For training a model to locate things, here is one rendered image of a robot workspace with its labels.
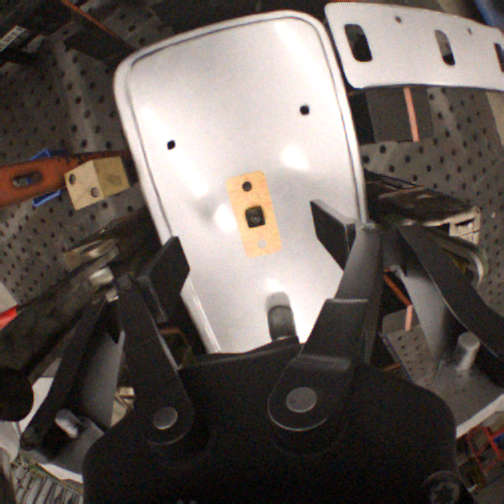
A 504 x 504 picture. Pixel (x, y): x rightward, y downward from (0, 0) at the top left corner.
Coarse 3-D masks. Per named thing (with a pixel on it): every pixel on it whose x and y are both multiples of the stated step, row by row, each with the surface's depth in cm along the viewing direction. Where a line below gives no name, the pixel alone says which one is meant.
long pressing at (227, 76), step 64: (128, 64) 19; (192, 64) 20; (256, 64) 20; (320, 64) 20; (128, 128) 22; (192, 128) 22; (256, 128) 22; (320, 128) 22; (192, 192) 25; (320, 192) 25; (192, 256) 27; (320, 256) 27; (192, 320) 30; (256, 320) 30
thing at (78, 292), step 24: (96, 264) 19; (72, 288) 16; (24, 312) 13; (48, 312) 14; (72, 312) 17; (0, 336) 10; (24, 336) 12; (48, 336) 14; (0, 360) 10; (24, 360) 12; (48, 360) 13; (0, 384) 7; (24, 384) 9; (0, 408) 7; (24, 408) 8
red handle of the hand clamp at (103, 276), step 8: (96, 272) 20; (104, 272) 21; (112, 272) 21; (88, 280) 20; (96, 280) 20; (104, 280) 21; (96, 288) 21; (24, 304) 17; (8, 312) 16; (16, 312) 16; (0, 320) 15; (8, 320) 16; (0, 328) 15
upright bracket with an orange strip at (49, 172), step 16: (32, 160) 15; (48, 160) 16; (64, 160) 19; (80, 160) 21; (0, 176) 11; (16, 176) 13; (32, 176) 15; (48, 176) 16; (0, 192) 11; (16, 192) 13; (32, 192) 15; (48, 192) 17; (0, 208) 11
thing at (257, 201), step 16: (240, 176) 24; (256, 176) 24; (240, 192) 24; (256, 192) 24; (240, 208) 25; (256, 208) 24; (272, 208) 25; (240, 224) 26; (256, 224) 25; (272, 224) 26; (256, 240) 26; (272, 240) 26; (256, 256) 27
